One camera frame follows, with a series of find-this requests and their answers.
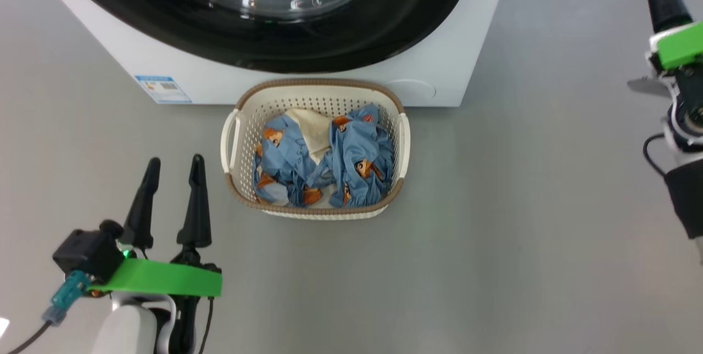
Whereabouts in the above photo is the black round glass washer door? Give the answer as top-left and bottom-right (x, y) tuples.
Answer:
(47, 0), (476, 74)

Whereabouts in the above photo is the round drain filter cover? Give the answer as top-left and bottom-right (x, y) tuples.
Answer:
(384, 78), (438, 102)

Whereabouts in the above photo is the cream perforated laundry basket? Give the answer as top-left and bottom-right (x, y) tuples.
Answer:
(220, 78), (411, 220)

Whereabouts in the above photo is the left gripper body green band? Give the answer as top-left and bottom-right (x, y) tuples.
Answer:
(88, 243), (223, 354)

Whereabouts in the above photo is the blue energy label sticker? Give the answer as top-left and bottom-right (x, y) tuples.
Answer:
(135, 75), (193, 105)

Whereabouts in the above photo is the cream white garment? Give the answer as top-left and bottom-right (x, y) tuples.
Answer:
(286, 108), (333, 166)

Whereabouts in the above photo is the black left camera cable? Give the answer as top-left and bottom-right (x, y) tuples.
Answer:
(4, 320), (53, 354)

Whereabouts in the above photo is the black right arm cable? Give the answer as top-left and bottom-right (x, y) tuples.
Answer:
(643, 133), (668, 179)

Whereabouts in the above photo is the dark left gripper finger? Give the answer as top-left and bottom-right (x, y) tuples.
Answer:
(122, 158), (161, 250)
(176, 154), (213, 249)

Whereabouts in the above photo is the teal left camera connector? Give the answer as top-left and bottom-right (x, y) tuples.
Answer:
(43, 271), (90, 326)

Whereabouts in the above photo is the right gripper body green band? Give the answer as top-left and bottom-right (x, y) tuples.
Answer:
(628, 22), (703, 151)

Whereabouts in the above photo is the white front-load washing machine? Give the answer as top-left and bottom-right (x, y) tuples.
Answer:
(25, 0), (514, 108)

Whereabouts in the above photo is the blue cartoon print garment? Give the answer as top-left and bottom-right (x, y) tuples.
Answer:
(308, 104), (396, 208)
(253, 115), (330, 207)

